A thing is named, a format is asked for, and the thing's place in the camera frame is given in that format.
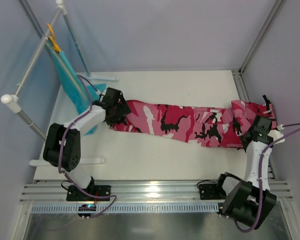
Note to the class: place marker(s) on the aluminium frame rail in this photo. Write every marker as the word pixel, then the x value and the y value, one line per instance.
pixel 167 191

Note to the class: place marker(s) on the pink camouflage trousers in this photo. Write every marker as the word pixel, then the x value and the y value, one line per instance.
pixel 202 126

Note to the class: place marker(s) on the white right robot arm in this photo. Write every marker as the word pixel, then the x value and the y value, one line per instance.
pixel 248 200

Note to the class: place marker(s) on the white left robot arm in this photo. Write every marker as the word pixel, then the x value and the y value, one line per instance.
pixel 62 148

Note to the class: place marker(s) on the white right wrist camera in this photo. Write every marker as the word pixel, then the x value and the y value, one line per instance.
pixel 277 134

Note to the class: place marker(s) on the orange plastic hanger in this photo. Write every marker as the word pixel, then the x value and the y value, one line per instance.
pixel 52 38

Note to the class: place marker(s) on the grey slotted cable duct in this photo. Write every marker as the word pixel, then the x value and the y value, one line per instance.
pixel 126 208

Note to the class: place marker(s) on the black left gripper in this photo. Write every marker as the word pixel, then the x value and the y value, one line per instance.
pixel 122 107

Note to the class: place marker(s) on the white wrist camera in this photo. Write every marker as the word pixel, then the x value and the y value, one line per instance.
pixel 100 94
pixel 277 134

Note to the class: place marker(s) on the clear green hanger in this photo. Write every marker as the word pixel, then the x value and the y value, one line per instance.
pixel 68 78

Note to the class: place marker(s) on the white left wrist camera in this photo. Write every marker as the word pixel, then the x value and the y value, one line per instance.
pixel 100 94

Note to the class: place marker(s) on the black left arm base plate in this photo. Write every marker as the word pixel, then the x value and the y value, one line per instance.
pixel 101 191

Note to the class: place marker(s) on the turquoise t-shirt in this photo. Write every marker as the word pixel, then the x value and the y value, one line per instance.
pixel 90 90

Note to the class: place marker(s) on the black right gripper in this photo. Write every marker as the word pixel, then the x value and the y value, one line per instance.
pixel 251 135

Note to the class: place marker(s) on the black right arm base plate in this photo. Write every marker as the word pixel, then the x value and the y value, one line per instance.
pixel 211 191

